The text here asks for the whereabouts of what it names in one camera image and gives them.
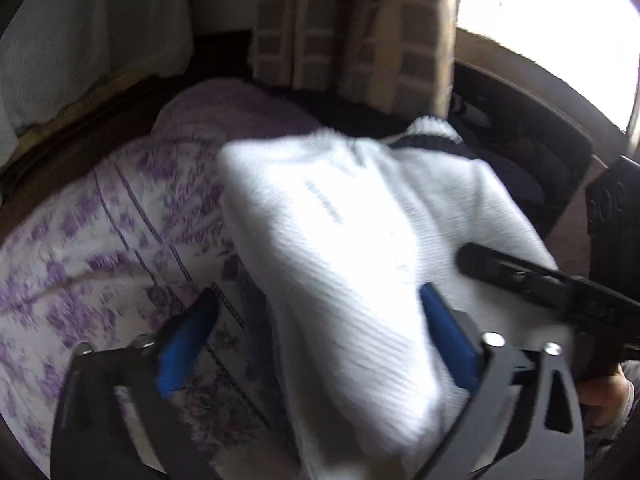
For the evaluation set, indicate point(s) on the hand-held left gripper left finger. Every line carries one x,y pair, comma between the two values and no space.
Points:
185,350

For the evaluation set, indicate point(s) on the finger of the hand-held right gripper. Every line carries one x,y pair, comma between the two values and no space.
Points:
510,272

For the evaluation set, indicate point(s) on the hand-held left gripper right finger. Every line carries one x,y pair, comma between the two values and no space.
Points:
450,340

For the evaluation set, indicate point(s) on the white sweater with black trim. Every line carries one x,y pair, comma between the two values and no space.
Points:
350,235

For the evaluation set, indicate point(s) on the person's right hand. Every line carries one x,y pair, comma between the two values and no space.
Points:
607,397

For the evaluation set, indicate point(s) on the dark furniture piece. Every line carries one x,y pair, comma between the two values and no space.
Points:
525,160

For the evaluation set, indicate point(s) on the purple floral bed sheet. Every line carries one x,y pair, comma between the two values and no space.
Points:
100,210

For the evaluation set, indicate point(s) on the bright window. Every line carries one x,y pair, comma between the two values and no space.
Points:
550,10

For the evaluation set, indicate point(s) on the beige checked curtain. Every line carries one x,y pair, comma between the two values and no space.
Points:
350,25

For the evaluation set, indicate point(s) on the white lace cover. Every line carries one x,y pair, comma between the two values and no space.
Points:
90,35

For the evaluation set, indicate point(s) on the brown woven bed frame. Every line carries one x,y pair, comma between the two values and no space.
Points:
100,127

